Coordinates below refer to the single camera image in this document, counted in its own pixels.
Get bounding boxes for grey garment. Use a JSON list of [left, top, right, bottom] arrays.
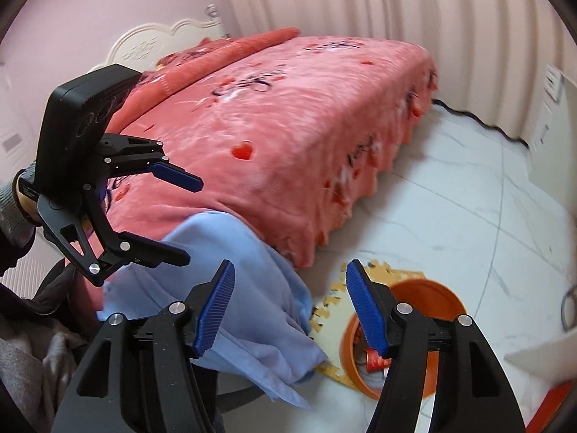
[[0, 262, 104, 433]]

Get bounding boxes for yellow foam puzzle mat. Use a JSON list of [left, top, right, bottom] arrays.
[[309, 262, 424, 386]]

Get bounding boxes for white carved bed headboard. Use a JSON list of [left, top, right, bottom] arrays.
[[105, 4, 228, 73]]

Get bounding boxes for white desk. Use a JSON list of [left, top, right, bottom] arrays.
[[504, 331, 577, 389]]

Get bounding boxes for person's left hand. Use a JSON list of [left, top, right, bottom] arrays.
[[13, 170, 42, 225]]

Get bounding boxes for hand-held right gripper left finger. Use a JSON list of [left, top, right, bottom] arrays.
[[52, 259, 236, 433]]

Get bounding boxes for white desk drawer cabinet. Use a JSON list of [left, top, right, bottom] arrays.
[[525, 62, 564, 167]]

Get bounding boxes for orange round bin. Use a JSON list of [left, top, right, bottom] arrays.
[[343, 278, 468, 400]]

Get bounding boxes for light blue cloth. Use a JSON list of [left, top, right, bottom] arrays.
[[96, 211, 329, 411]]

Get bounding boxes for red wrapper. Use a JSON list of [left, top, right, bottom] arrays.
[[364, 347, 391, 373]]

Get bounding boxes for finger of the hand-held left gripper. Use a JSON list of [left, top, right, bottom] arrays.
[[97, 133, 204, 192], [43, 184, 191, 288]]

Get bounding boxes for pink heart print blanket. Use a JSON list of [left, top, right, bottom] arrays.
[[79, 27, 440, 312]]

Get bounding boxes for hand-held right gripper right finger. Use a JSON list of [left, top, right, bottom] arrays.
[[345, 259, 527, 433]]

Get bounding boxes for person's left forearm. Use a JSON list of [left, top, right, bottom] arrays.
[[0, 162, 38, 276]]

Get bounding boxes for pink pleated curtain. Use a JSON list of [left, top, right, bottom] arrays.
[[216, 0, 577, 154]]

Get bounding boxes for white panelled door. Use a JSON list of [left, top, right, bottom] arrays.
[[0, 61, 34, 167]]

